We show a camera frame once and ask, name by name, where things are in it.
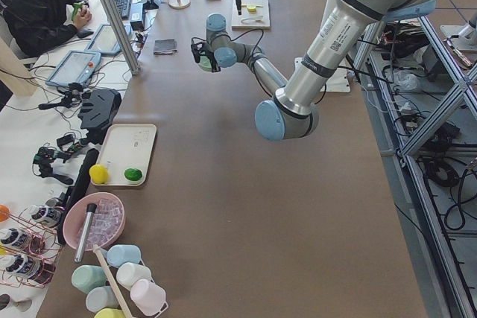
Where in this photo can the mint green bowl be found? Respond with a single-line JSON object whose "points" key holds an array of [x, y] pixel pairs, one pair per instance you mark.
{"points": [[205, 63]]}

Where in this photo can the white ceramic spoon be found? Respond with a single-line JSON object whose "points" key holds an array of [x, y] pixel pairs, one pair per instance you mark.
{"points": [[251, 19]]}

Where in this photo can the pink bowl with ice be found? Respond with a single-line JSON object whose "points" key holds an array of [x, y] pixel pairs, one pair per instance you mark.
{"points": [[107, 223]]}

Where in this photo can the bamboo cutting board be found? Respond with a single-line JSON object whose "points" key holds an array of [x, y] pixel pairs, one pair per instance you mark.
{"points": [[254, 14]]}

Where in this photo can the grey folded cloth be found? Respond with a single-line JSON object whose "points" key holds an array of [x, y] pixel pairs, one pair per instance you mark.
{"points": [[165, 46]]}

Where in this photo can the blue teach pendant far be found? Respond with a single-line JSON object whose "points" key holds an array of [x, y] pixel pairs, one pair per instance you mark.
{"points": [[104, 41]]}

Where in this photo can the blue teach pendant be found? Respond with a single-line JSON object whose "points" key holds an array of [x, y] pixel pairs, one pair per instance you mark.
{"points": [[75, 67], [104, 41]]}

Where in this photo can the cream serving tray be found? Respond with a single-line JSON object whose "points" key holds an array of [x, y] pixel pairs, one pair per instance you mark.
{"points": [[126, 146]]}

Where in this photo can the black stand device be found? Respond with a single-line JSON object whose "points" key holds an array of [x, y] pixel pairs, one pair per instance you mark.
{"points": [[97, 112]]}

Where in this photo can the blue teach pendant near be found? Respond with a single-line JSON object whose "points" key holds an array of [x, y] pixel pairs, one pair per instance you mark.
{"points": [[75, 67]]}

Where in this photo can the green lime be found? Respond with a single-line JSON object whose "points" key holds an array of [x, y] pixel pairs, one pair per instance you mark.
{"points": [[133, 174]]}

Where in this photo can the yellow lemon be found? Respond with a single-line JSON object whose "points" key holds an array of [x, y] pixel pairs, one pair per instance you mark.
{"points": [[98, 174]]}

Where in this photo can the seated person in black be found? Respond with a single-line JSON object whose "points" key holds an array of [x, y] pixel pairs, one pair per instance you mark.
{"points": [[41, 25]]}

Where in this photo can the steel muddler rod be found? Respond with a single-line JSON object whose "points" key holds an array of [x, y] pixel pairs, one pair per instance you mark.
{"points": [[82, 242]]}

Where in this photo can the light blue cup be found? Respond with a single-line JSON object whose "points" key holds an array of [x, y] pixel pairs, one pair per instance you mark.
{"points": [[120, 254]]}

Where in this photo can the white cup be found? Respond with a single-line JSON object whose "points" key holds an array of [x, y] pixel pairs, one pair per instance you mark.
{"points": [[129, 273]]}

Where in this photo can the wooden rack stick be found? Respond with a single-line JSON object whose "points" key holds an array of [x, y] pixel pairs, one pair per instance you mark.
{"points": [[110, 278]]}

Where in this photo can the pink cup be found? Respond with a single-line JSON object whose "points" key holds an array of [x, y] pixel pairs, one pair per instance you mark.
{"points": [[149, 297]]}

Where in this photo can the mint green cup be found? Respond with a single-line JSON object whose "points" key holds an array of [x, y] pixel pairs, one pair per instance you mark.
{"points": [[87, 277]]}

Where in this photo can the pale blue cup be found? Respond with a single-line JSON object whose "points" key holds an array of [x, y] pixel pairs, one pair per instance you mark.
{"points": [[100, 298]]}

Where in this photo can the yellow cup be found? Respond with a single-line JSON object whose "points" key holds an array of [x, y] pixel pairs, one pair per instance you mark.
{"points": [[110, 313]]}

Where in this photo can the aluminium frame post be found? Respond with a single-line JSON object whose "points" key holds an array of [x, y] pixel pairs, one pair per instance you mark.
{"points": [[117, 25]]}

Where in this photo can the copper wire bottle rack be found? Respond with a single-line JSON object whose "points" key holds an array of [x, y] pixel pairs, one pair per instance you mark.
{"points": [[29, 245]]}

